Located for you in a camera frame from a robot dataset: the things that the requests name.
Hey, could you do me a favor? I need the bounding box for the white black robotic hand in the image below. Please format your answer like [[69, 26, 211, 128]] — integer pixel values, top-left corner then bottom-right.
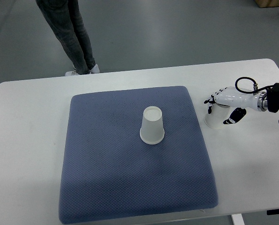
[[204, 87, 268, 125]]

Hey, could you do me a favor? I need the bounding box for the white paper cup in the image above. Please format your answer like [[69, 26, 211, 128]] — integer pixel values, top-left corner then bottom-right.
[[140, 106, 165, 145], [204, 104, 230, 129]]

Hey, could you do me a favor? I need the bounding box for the white paper cup on cushion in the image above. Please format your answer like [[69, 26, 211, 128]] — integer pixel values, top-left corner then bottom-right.
[[140, 106, 165, 145]]

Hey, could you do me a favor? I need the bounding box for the wooden box in corner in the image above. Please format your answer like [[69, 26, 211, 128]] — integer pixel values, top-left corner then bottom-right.
[[255, 0, 279, 8]]

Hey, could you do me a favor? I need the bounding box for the black table control panel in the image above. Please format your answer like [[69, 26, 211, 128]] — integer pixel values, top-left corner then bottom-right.
[[266, 209, 279, 216]]

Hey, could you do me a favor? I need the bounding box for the white table leg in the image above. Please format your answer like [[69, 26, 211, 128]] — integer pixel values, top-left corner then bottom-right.
[[231, 214, 245, 225]]

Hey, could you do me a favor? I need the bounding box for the blue grey fabric cushion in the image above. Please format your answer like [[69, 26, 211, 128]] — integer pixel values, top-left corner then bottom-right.
[[59, 86, 218, 224]]

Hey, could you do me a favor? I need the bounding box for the person in grey jeans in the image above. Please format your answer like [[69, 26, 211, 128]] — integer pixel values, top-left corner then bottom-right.
[[36, 0, 100, 76]]

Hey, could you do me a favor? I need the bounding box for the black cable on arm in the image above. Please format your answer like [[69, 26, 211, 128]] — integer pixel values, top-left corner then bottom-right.
[[235, 77, 275, 94]]

